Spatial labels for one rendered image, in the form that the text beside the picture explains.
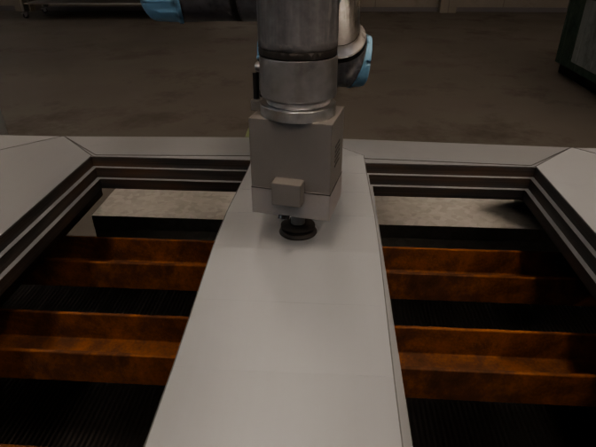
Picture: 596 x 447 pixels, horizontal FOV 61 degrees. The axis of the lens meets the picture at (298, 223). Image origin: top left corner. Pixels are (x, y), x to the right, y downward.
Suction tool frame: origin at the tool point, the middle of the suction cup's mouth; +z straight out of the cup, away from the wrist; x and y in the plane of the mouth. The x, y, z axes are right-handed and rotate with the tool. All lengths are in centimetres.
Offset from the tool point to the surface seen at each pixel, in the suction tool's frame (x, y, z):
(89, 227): 125, -135, 88
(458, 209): 51, 21, 19
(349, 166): 23.9, 1.8, 0.4
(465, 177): 29.2, 19.4, 2.6
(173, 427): -26.6, -2.1, 0.5
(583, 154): 39, 38, 1
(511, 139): 303, 67, 88
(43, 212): 1.8, -36.6, 2.4
